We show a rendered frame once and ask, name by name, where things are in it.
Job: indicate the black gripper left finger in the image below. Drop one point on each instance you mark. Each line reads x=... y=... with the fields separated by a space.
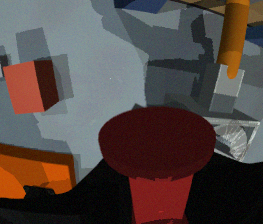
x=102 y=197

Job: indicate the blue rectangular frame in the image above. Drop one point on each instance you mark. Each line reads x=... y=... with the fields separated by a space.
x=253 y=34

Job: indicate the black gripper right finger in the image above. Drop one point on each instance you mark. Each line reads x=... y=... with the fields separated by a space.
x=225 y=192

